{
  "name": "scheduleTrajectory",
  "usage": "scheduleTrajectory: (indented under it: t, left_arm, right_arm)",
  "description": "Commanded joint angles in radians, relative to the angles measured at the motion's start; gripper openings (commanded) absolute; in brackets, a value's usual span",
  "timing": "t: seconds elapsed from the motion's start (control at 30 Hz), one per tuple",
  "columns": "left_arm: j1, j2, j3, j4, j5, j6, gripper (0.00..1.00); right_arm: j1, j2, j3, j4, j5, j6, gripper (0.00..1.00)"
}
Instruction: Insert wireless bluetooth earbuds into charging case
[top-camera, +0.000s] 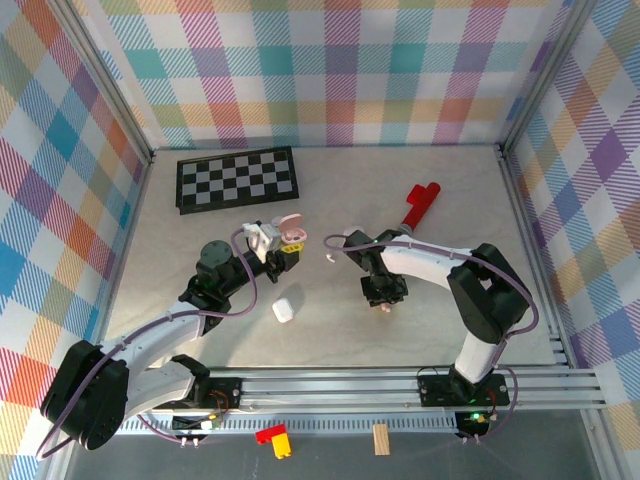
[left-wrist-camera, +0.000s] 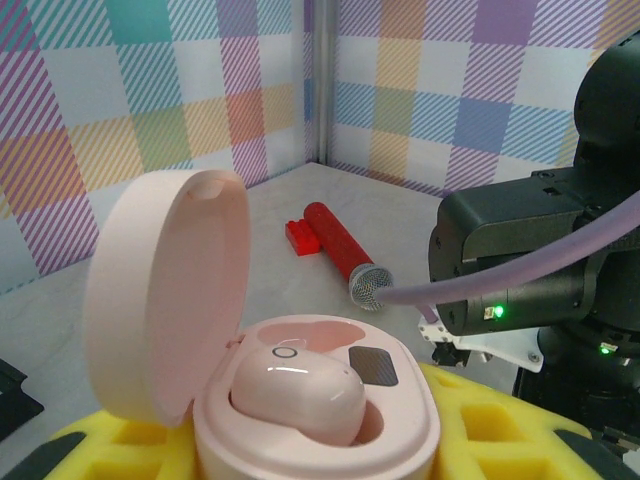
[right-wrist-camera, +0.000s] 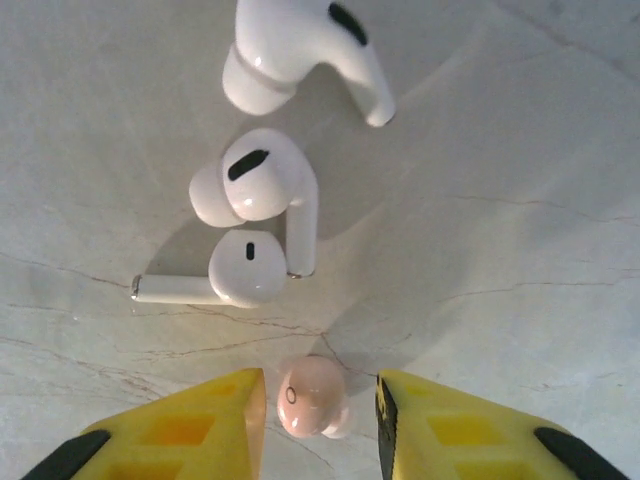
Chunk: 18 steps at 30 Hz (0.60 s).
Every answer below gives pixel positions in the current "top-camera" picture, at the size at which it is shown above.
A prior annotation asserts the white rounded earbud charging case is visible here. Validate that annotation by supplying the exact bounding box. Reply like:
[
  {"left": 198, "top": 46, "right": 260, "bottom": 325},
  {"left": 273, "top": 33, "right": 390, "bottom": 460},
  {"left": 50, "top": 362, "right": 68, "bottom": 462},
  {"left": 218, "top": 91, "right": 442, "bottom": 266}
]
[{"left": 272, "top": 298, "right": 296, "bottom": 325}]

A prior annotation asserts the red plastic block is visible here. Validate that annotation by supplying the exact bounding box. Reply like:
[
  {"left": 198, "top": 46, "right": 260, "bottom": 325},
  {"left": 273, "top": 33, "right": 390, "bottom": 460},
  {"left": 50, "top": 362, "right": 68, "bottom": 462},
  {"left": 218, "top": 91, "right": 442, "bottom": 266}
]
[{"left": 398, "top": 182, "right": 442, "bottom": 235}]

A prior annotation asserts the black and white chessboard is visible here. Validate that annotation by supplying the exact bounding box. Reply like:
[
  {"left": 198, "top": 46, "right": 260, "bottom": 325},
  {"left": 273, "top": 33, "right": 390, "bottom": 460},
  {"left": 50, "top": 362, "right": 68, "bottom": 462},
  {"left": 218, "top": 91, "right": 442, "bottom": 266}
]
[{"left": 174, "top": 145, "right": 300, "bottom": 217}]

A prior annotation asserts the large red toy brick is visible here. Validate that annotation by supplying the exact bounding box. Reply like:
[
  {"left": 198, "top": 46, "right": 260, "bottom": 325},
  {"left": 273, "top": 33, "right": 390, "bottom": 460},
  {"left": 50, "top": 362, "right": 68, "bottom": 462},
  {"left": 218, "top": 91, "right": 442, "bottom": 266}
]
[{"left": 255, "top": 423, "right": 290, "bottom": 445}]

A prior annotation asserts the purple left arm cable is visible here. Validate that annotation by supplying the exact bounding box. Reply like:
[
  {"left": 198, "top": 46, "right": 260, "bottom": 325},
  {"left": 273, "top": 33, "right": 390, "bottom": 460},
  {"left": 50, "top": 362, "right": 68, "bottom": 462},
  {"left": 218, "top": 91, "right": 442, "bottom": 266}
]
[{"left": 34, "top": 227, "right": 259, "bottom": 461}]

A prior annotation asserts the aluminium side rail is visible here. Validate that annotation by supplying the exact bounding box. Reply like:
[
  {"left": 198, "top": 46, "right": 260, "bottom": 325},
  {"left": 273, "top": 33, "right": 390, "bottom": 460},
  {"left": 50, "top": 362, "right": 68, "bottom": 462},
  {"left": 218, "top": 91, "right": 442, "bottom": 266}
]
[
  {"left": 494, "top": 143, "right": 576, "bottom": 369},
  {"left": 94, "top": 152, "right": 157, "bottom": 351}
]

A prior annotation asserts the aluminium slotted base rail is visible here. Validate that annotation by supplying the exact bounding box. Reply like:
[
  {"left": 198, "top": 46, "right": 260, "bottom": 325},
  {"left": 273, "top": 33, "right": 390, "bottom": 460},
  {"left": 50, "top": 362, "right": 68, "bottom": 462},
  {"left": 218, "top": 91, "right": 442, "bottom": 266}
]
[{"left": 149, "top": 366, "right": 609, "bottom": 412}]

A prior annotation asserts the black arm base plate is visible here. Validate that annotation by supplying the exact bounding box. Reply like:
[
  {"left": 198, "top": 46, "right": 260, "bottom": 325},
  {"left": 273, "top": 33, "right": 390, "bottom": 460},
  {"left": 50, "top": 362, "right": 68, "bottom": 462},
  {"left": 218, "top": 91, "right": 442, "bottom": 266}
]
[
  {"left": 151, "top": 375, "right": 245, "bottom": 410},
  {"left": 416, "top": 368, "right": 512, "bottom": 407}
]

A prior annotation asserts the perforated grey cable duct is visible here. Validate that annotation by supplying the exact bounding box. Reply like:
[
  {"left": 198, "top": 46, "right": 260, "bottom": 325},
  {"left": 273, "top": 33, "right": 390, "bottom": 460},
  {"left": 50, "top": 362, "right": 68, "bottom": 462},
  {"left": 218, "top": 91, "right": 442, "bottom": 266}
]
[{"left": 119, "top": 417, "right": 464, "bottom": 437}]

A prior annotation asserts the aluminium frame post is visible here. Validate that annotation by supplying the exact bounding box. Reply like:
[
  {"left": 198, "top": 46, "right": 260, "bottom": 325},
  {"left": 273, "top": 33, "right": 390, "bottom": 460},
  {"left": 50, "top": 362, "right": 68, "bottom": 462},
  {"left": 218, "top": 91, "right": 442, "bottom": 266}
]
[
  {"left": 497, "top": 0, "right": 594, "bottom": 159},
  {"left": 52, "top": 0, "right": 156, "bottom": 166}
]

